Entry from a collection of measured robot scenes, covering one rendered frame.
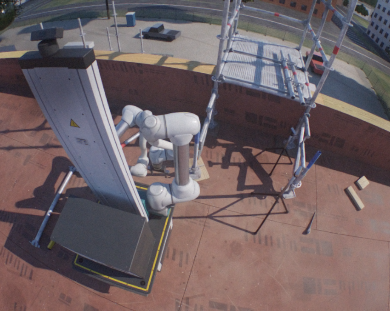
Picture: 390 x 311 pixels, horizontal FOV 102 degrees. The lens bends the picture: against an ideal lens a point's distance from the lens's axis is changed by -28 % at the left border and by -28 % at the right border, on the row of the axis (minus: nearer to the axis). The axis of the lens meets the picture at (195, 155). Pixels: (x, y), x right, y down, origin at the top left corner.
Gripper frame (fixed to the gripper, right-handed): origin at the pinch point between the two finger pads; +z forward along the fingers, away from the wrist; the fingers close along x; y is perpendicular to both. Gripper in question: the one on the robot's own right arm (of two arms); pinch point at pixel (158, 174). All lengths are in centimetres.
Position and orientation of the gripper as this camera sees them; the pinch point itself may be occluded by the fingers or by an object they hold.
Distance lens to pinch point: 198.4
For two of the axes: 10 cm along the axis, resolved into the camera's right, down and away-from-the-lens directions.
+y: -2.1, 7.8, -5.9
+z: -0.5, 5.9, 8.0
